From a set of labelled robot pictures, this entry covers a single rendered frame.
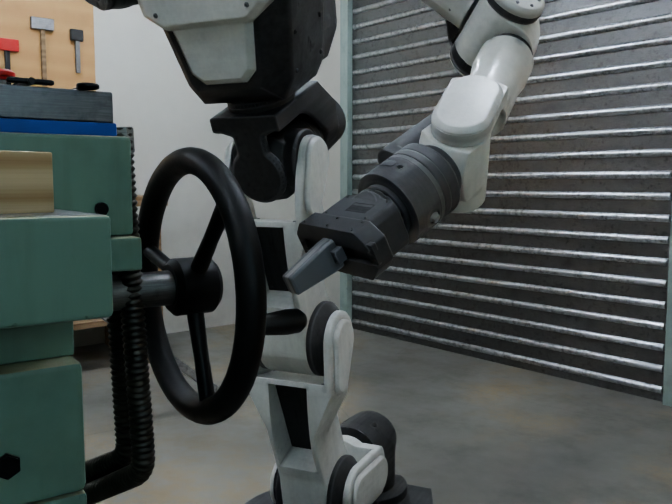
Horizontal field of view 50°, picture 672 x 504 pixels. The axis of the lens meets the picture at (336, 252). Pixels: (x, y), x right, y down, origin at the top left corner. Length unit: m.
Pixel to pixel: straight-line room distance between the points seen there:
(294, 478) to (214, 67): 0.82
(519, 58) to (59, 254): 0.66
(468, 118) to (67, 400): 0.49
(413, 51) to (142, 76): 1.56
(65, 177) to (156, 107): 3.77
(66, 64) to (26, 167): 3.76
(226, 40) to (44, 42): 3.08
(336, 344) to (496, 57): 0.64
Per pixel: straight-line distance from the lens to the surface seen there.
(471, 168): 0.79
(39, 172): 0.47
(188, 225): 4.50
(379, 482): 1.64
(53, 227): 0.43
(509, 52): 0.94
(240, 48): 1.14
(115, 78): 4.34
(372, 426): 1.74
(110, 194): 0.67
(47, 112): 0.68
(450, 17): 1.05
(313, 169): 1.24
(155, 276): 0.74
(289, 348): 1.35
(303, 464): 1.50
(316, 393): 1.37
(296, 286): 0.69
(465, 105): 0.80
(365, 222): 0.68
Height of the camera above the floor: 0.92
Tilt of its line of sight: 6 degrees down
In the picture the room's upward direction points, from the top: straight up
